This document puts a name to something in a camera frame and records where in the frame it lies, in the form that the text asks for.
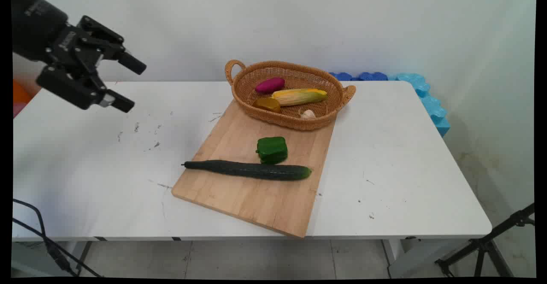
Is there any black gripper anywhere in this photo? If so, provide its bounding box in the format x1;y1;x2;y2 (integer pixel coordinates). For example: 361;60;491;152
11;0;147;114

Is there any orange object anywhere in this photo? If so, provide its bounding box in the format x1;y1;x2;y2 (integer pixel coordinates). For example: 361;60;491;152
12;79;33;105

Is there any purple sweet potato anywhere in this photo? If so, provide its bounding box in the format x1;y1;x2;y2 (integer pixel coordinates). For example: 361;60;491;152
255;77;286;94

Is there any dark green cucumber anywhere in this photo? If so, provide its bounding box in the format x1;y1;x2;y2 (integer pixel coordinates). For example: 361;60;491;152
181;160;312;181

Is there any white table leg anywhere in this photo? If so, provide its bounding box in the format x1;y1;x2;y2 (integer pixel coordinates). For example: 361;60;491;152
11;241;92;278
382;237;473;278

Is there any green bell pepper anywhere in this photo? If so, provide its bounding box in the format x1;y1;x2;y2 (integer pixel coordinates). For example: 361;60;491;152
256;137;288;165

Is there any wooden cutting board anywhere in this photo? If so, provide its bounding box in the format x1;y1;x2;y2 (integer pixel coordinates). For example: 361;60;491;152
171;99;336;238

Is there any woven wicker basket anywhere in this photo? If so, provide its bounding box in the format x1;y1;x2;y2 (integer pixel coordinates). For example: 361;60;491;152
225;59;356;131

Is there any yellow corn cob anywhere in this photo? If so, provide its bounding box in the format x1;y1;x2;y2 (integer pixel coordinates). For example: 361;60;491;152
272;88;329;106

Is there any dark blue foam mat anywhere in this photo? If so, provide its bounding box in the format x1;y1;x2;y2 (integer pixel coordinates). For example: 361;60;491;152
328;71;388;82

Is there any light blue foam mat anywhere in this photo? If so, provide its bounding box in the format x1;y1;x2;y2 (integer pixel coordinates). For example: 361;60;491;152
388;73;451;138

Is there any black tripod stand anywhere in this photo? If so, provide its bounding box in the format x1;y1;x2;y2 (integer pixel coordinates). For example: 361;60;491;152
435;203;535;278

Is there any black cable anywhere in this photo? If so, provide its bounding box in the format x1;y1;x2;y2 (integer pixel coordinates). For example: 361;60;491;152
12;198;104;278

